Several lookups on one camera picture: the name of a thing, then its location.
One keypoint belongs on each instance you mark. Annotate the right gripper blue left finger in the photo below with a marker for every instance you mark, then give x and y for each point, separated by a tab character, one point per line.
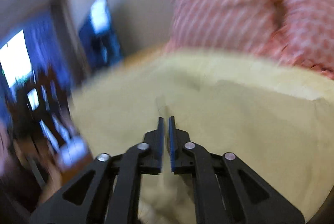
107	189

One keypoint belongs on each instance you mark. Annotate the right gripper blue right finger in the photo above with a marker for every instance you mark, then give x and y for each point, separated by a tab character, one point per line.
227	190

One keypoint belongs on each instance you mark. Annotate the beige khaki pants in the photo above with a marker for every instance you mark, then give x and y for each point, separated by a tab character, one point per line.
287	140

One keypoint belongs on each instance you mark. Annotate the yellow floral bed sheet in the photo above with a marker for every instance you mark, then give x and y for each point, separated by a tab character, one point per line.
242	69

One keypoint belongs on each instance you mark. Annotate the black flat screen television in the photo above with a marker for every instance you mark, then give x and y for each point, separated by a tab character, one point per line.
98	37

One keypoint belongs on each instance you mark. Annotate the right pink polka dot pillow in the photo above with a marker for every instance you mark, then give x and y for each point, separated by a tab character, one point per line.
305	36

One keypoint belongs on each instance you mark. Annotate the pink polka dot pillow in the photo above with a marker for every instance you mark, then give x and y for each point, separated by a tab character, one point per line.
305	36
247	26

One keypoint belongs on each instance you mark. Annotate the left pink polka dot pillow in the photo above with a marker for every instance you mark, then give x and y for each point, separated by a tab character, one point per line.
247	26

